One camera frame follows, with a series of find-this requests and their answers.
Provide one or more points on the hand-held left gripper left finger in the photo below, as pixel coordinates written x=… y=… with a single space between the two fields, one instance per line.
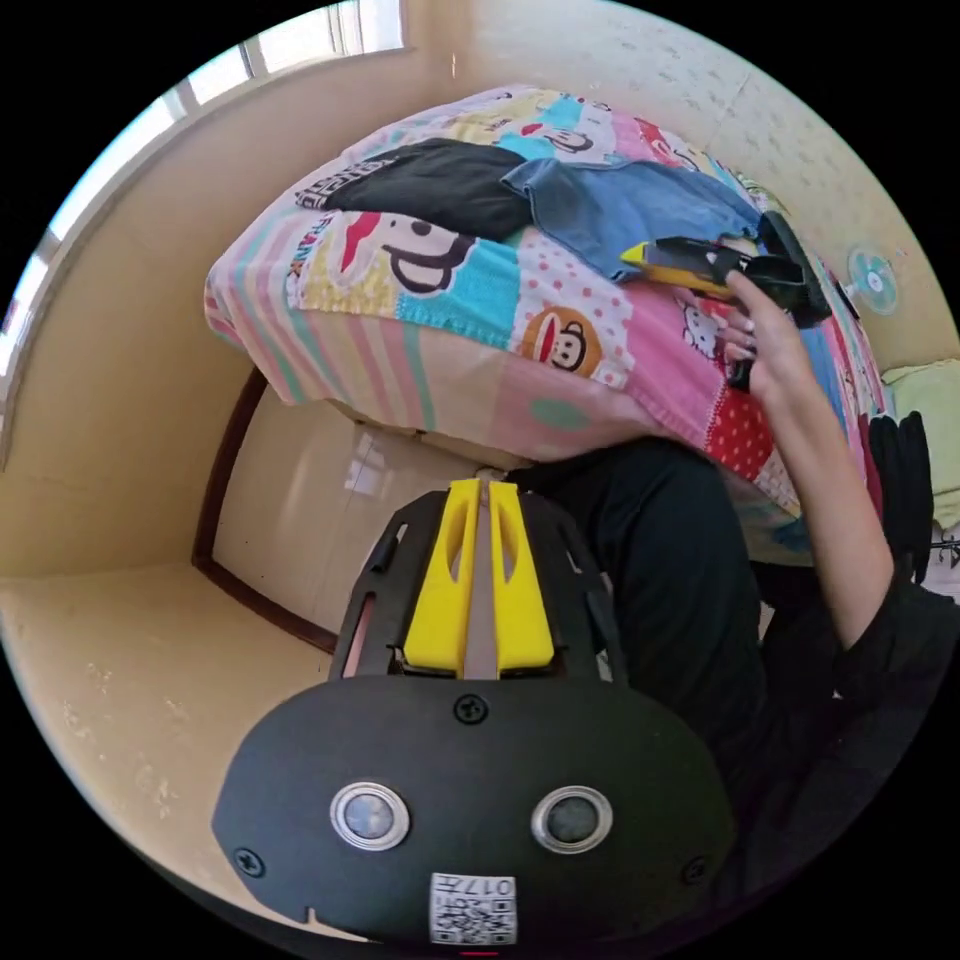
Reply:
x=441 y=592

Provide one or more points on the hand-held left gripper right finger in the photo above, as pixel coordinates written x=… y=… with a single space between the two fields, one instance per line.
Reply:
x=525 y=600

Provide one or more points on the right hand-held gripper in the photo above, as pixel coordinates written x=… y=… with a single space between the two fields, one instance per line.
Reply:
x=787 y=259

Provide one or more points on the person's right forearm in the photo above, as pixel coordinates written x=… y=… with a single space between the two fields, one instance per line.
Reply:
x=832 y=510

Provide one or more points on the blue jeans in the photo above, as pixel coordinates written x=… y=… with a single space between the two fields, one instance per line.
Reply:
x=637 y=206

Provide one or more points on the person's right hand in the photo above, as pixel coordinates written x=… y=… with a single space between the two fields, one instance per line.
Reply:
x=769 y=341

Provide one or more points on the person's body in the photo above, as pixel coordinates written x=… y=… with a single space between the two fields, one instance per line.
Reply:
x=675 y=592

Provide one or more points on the light blue fan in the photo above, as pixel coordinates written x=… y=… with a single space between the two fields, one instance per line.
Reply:
x=871 y=280

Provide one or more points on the bed with cartoon print sheet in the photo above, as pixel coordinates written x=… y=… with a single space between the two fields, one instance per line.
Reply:
x=487 y=360

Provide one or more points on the black garment with patterned band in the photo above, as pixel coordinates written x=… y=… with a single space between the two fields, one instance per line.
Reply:
x=442 y=184

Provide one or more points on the hanging black clothes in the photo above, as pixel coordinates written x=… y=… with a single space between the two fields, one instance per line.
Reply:
x=900 y=487

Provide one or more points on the window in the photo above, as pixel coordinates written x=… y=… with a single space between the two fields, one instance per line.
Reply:
x=300 y=43

